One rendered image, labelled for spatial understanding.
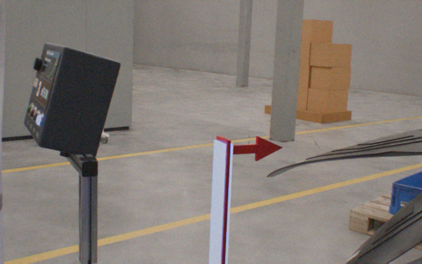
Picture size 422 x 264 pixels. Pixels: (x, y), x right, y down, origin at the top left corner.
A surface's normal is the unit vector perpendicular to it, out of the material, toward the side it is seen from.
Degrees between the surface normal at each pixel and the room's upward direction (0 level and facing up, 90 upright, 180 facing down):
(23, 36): 90
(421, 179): 89
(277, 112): 90
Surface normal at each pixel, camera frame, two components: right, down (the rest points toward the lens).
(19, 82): 0.65, 0.15
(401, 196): -0.68, 0.11
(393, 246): -0.69, -0.72
